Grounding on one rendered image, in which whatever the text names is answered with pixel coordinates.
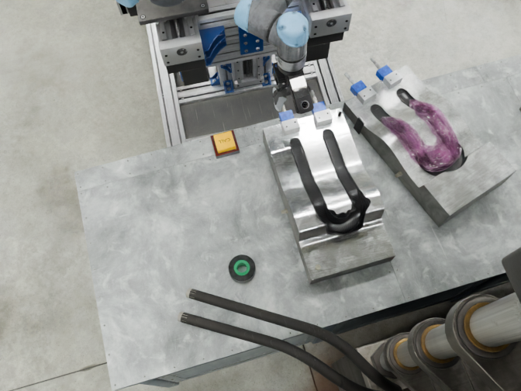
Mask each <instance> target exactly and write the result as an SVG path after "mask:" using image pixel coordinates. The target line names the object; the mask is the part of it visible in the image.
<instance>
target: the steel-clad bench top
mask: <svg viewBox="0 0 521 391"><path fill-rule="evenodd" d="M421 82H422V83H423V84H424V85H425V86H426V87H427V88H428V89H429V90H431V91H432V92H435V93H436V94H438V95H440V96H442V97H444V98H445V99H447V100H448V101H449V102H451V103H452V104H453V106H454V107H455V108H456V109H457V111H458V112H459V113H460V114H461V116H462V118H463V119H464V121H465V122H466V124H467V125H468V127H469V128H470V130H471V132H472V133H473V134H474V135H475V136H476V137H477V138H478V139H479V140H480V142H481V143H482V144H483V145H484V144H486V143H487V142H491V143H492V144H493V145H494V146H495V148H496V149H497V150H498V151H499V152H500V153H501V154H502V155H503V156H504V158H505V159H506V160H507V161H508V162H509V163H510V164H511V165H512V166H513V167H514V168H515V169H516V171H515V172H514V173H513V174H512V175H511V176H510V177H509V178H508V179H507V180H506V181H505V182H503V183H502V184H501V185H500V186H499V187H498V188H496V189H494V190H493V191H491V192H490V193H489V194H487V195H485V196H484V197H483V198H481V199H479V200H478V201H477V202H475V203H474V204H472V205H471V206H469V207H468V208H467V209H465V210H464V211H462V212H461V213H459V214H457V215H456V216H455V217H453V218H452V219H450V220H449V221H447V222H446V223H445V224H443V225H442V226H440V227H438V226H437V225H436V224H435V222H434V221H433V220H432V219H431V217H430V216H429V215H428V214H427V212H426V211H425V210H424V208H423V207H421V205H420V204H419V203H418V202H417V201H416V199H415V198H414V197H413V195H412V194H411V193H410V192H409V190H408V189H407V188H406V187H405V186H404V185H403V184H402V182H401V181H400V180H399V178H396V177H395V173H394V172H393V171H392V170H391V169H390V167H389V166H388V165H387V164H386V163H385V162H384V160H383V159H382V158H381V157H380V155H379V154H378V153H377V151H376V150H375V149H374V148H373V147H372V146H371V145H370V144H369V142H368V141H367V140H366V138H365V137H364V136H363V135H362V133H360V134H358V133H357V131H356V130H355V129H354V124H353V123H352V122H351V120H350V119H349V118H348V117H347V115H346V114H345V113H344V111H343V105H344V102H345V101H347V100H345V101H342V102H337V103H333V104H330V105H327V106H326V109H329V110H334V109H338V108H341V110H342V113H343V116H344V118H345V120H346V122H347V125H348V128H349V130H350V134H351V136H352V139H353V141H354V144H355V147H356V149H357V152H358V155H359V157H360V160H361V163H362V165H363V166H364V169H365V170H366V172H367V173H368V175H369V176H370V178H371V180H372V181H373V183H374V184H375V186H376V188H377V189H378V191H379V193H380V196H381V199H382V202H383V204H384V206H385V210H384V212H383V215H382V222H383V224H384V227H385V230H386V232H387V235H388V238H389V240H390V242H391V244H392V248H393V250H394V252H395V257H394V258H393V259H392V260H391V261H388V262H385V263H382V264H379V265H375V266H372V267H369V268H364V269H361V270H358V271H355V272H351V273H348V274H345V275H340V276H337V277H335V278H331V279H327V280H324V281H321V282H317V283H313V284H311V285H310V284H309V280H308V277H307V274H306V272H305V268H304V265H303V263H302V259H301V256H300V254H299V250H298V246H297V244H296V241H295V237H294V234H293V232H292V228H291V225H290V223H289V220H288V215H287V213H286V214H285V213H284V214H281V210H283V209H285V206H284V203H283V201H282V198H281V194H280V192H279V189H278V184H277V182H276V179H275V176H274V172H273V170H272V167H271V163H270V161H269V158H268V155H267V151H266V148H265V146H264V139H263V128H266V127H269V126H274V125H278V124H281V122H280V119H279V118H277V119H273V120H269V121H266V122H262V123H258V124H254V125H251V126H245V127H243V128H239V129H236V130H234V133H235V136H236V141H237V143H238V146H239V149H240V152H239V153H238V154H234V155H230V156H227V157H222V158H219V159H216V155H215V151H214V148H213V145H212V141H211V137H204V138H202V139H198V140H193V141H189V142H187V143H183V144H178V145H174V146H172V147H166V148H163V149H160V150H157V151H151V152H148V153H145V154H140V155H137V156H133V157H128V158H125V159H122V160H118V161H113V162H110V163H107V164H102V165H99V166H95V167H92V168H87V169H84V170H80V171H75V172H74V176H75V181H76V186H77V191H78V198H79V203H80V208H81V216H82V221H83V226H84V231H85V239H86V244H87V249H88V256H89V261H90V266H91V274H92V279H93V284H94V289H95V297H96V302H97V307H98V315H99V319H100V324H101V329H102V337H103V342H104V347H105V355H106V360H107V365H108V370H109V378H110V382H111V387H112V391H113V390H116V389H121V388H123V387H127V386H131V385H134V384H137V383H139V382H144V381H147V380H150V379H154V378H157V377H160V376H163V375H167V374H170V373H173V372H177V371H181V370H183V369H188V368H191V367H193V366H196V365H200V364H204V363H206V362H211V361H214V360H216V359H220V358H224V357H227V356H230V355H234V354H237V353H240V352H243V351H247V350H250V349H253V348H258V347H260V346H263V345H259V344H255V343H252V342H249V341H244V340H241V339H238V338H235V337H230V336H227V335H225V334H220V333H216V332H214V331H210V330H206V329H203V328H200V327H195V326H192V325H189V324H184V323H182V322H179V321H178V314H179V313H180V312H185V313H190V314H193V315H196V316H199V317H204V318H207V319H210V320H215V321H218V322H221V323H224V324H229V325H232V326H235V327H240V328H243V329H246V330H251V331H254V332H257V333H260V334H265V335H268V336H271V337H276V338H278V339H281V340H284V339H286V338H290V337H294V336H296V335H300V334H304V333H302V332H299V331H296V330H292V329H289V328H286V327H282V326H279V325H276V324H272V323H268V322H266V321H263V320H258V319H256V318H253V317H249V316H246V315H243V314H240V313H235V312H233V311H230V310H225V309H223V308H220V307H217V306H213V305H209V304H207V303H202V302H199V301H197V300H194V299H189V298H187V297H186V292H187V290H188V289H189V288H191V289H197V290H199V291H202V292H207V293H209V294H213V295H215V296H220V297H222V298H226V299H231V300H233V301H236V302H239V303H244V304H247V305H249V306H254V307H257V308H260V309H262V310H267V311H270V312H273V313H278V314H281V315H283V316H287V317H291V318H294V319H296V320H301V321H305V322H307V323H310V324H314V325H316V326H319V327H327V326H330V325H333V324H338V323H340V322H343V321H346V320H350V319H353V318H356V317H361V316H363V315H366V314H369V313H373V312H377V311H379V310H384V309H387V308H389V307H393V306H397V305H400V304H403V303H407V302H410V301H413V300H416V299H420V298H423V297H426V296H431V295H433V294H436V293H439V292H443V291H447V290H449V289H454V288H457V287H459V286H463V285H467V284H470V283H472V282H477V281H480V280H482V279H487V278H490V277H493V276H496V275H501V274H503V273H505V269H504V268H503V265H502V259H503V258H504V257H505V256H506V255H508V254H510V253H512V252H514V251H515V250H516V249H518V248H520V247H521V112H520V110H519V108H520V107H521V54H519V55H516V56H513V57H507V58H504V59H501V60H498V61H493V62H489V63H486V64H481V65H478V66H474V67H470V68H466V69H463V70H459V71H455V72H451V73H448V74H443V75H440V76H436V77H433V78H428V79H425V80H422V81H421ZM240 254H244V255H247V256H249V257H250V258H252V259H253V261H254V264H255V268H256V272H255V276H254V277H253V278H252V279H251V280H250V281H249V282H247V283H238V282H235V281H234V280H233V279H232V278H231V276H230V274H229V263H230V261H231V260H232V259H233V258H234V257H236V256H237V255H240ZM403 296H404V297H403Z"/></svg>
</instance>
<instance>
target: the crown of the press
mask: <svg viewBox="0 0 521 391"><path fill-rule="evenodd" d="M502 265H503V268H504V269H505V272H506V274H507V275H508V277H509V281H510V282H511V284H512V287H513V288H514V291H515V293H516V295H517V297H518V299H519V302H520V304H521V247H520V248H518V249H516V250H515V251H514V252H512V253H510V254H508V255H506V256H505V257H504V258H503V259H502Z"/></svg>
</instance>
